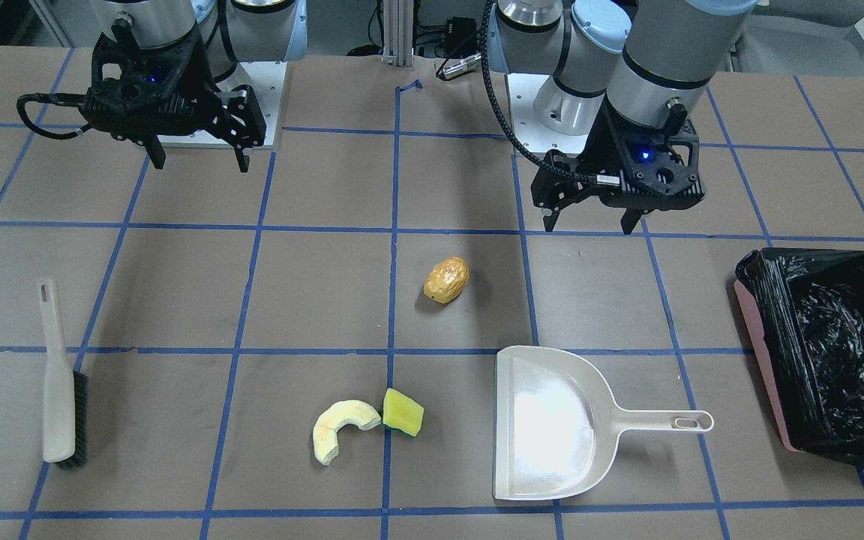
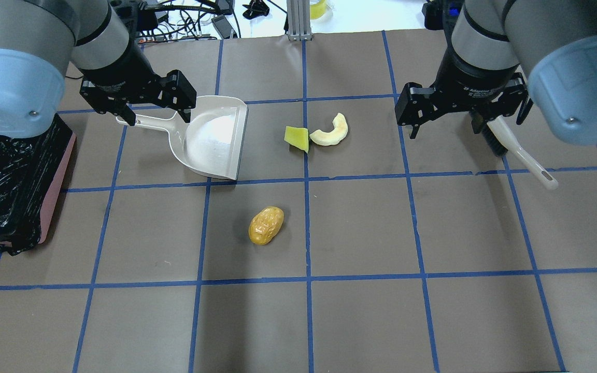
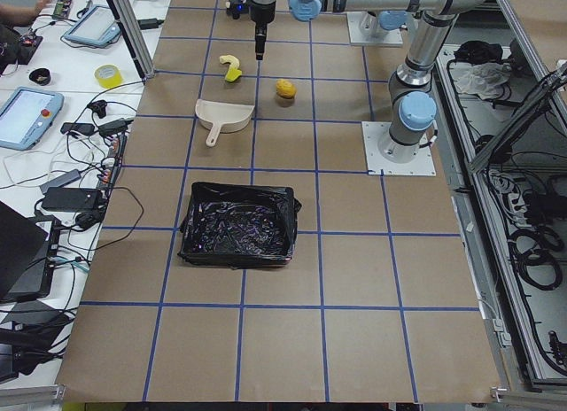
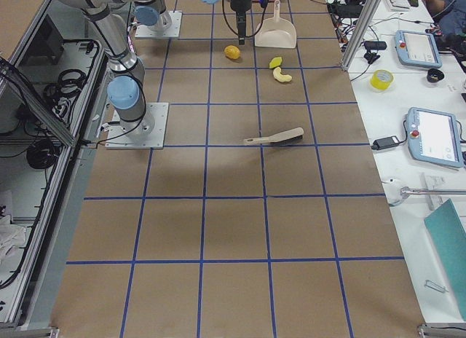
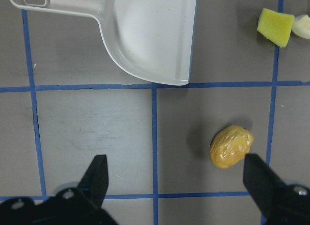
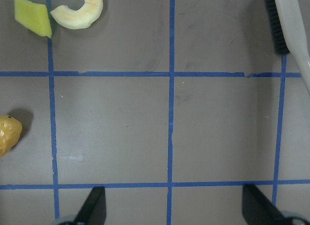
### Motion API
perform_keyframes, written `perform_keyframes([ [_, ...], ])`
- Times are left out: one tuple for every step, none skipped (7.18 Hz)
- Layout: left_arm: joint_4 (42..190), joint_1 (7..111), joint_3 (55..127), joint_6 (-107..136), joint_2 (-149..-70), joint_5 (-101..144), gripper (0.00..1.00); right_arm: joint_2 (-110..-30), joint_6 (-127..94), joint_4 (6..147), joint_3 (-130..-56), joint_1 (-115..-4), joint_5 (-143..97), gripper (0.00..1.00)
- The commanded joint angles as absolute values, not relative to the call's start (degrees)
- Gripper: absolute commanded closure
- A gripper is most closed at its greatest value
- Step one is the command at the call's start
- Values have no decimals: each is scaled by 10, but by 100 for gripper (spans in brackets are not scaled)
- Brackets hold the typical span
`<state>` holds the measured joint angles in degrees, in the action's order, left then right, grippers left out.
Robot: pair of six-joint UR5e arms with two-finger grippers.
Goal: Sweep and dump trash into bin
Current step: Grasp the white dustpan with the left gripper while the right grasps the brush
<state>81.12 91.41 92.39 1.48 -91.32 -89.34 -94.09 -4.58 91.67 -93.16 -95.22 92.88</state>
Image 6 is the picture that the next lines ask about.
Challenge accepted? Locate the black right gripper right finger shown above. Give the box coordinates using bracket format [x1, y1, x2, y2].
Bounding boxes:
[242, 184, 287, 225]

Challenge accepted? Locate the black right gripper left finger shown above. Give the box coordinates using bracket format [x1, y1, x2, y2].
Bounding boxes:
[73, 186, 106, 225]

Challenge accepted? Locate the yellow food piece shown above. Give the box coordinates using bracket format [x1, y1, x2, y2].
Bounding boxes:
[0, 114, 23, 157]

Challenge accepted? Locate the pale apple slice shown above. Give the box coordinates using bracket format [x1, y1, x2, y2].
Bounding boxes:
[50, 0, 104, 30]

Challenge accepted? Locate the yellow green sponge piece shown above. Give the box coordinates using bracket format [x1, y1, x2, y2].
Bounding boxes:
[14, 0, 53, 38]

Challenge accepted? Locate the beige hand brush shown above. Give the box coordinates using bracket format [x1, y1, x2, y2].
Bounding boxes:
[264, 0, 310, 92]

